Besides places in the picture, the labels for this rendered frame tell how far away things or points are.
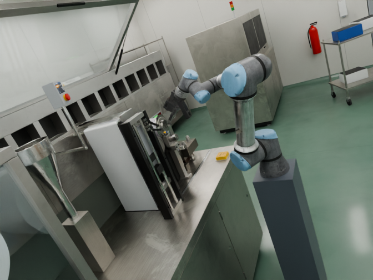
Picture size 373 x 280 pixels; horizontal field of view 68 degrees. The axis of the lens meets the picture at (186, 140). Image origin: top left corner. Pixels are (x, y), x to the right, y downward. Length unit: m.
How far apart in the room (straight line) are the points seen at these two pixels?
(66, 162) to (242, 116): 0.93
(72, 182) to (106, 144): 0.27
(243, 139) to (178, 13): 5.31
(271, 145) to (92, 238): 0.92
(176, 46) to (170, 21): 0.54
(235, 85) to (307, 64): 4.95
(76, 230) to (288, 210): 1.02
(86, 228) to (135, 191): 0.38
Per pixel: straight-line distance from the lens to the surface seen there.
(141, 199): 1.59
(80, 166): 1.64
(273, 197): 1.53
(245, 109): 1.18
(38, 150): 1.17
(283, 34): 5.92
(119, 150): 1.47
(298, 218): 1.59
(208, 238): 1.50
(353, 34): 4.45
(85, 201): 1.65
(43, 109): 1.57
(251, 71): 1.12
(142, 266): 1.29
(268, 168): 1.47
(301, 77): 6.07
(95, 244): 1.35
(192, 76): 1.49
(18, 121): 1.49
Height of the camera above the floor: 1.69
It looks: 19 degrees down
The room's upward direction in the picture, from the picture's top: 22 degrees counter-clockwise
